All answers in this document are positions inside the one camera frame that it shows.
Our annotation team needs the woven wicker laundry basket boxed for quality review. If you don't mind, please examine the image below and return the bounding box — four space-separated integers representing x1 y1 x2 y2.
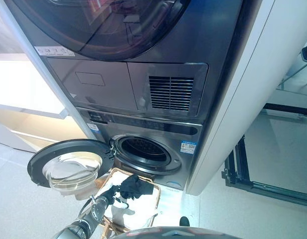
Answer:
95 167 161 237

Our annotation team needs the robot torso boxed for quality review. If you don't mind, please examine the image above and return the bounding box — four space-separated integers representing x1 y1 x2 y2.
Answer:
118 226 235 239

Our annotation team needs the blue white rating sticker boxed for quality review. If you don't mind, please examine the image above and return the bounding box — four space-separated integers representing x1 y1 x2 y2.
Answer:
180 140 197 153

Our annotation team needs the white warning sticker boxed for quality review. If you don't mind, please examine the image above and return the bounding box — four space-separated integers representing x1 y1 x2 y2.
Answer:
34 45 76 58

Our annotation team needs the white cabinet side panel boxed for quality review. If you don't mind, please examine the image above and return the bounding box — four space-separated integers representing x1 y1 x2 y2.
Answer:
185 0 307 196

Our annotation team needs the dark grey washing machine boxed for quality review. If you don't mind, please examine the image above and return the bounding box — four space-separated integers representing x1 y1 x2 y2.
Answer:
75 107 204 192

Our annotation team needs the black garment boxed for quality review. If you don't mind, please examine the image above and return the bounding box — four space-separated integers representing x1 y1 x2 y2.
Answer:
118 174 154 200

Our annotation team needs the round washing machine door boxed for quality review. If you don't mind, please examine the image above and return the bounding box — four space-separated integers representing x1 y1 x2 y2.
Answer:
27 138 115 200

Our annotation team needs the dark grey tumble dryer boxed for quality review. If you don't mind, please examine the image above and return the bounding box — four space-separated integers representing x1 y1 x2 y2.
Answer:
3 0 259 120

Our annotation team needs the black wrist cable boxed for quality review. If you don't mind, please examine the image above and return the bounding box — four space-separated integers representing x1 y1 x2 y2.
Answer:
78 196 97 218

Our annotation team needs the black metal frame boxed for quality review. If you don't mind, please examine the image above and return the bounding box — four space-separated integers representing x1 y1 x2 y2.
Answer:
221 102 307 208

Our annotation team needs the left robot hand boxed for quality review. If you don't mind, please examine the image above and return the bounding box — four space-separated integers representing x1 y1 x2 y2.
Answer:
103 184 131 210

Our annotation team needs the white low cabinet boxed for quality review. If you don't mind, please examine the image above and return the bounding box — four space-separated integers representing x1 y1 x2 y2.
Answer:
0 107 96 153

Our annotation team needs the light grey cabinet trim strip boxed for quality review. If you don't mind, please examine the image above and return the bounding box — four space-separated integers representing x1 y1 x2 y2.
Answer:
0 0 95 140

